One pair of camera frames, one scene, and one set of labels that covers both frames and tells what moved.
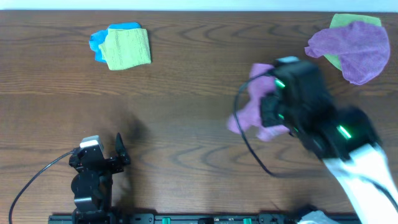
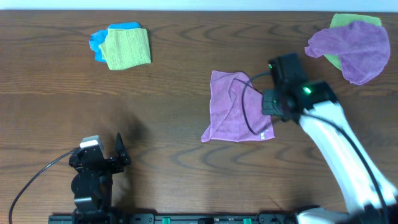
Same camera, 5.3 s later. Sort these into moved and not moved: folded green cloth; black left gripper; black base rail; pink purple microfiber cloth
Moved: pink purple microfiber cloth
Not moved: black left gripper; black base rail; folded green cloth
